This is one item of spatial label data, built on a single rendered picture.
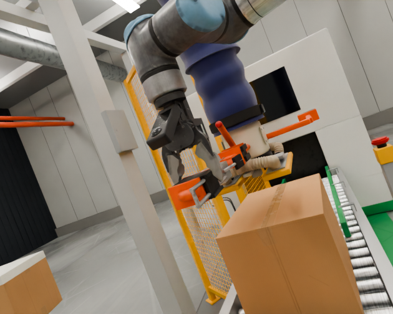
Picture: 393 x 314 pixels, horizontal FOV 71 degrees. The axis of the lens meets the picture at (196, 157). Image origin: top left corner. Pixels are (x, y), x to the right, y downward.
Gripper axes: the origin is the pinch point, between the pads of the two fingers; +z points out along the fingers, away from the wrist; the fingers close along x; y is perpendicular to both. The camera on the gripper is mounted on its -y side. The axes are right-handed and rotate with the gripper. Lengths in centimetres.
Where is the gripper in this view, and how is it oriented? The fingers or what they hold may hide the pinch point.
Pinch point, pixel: (198, 185)
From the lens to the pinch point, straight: 59.6
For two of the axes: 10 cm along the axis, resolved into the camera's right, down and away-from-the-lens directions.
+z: 3.7, 9.3, 0.1
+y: 3.7, -1.6, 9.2
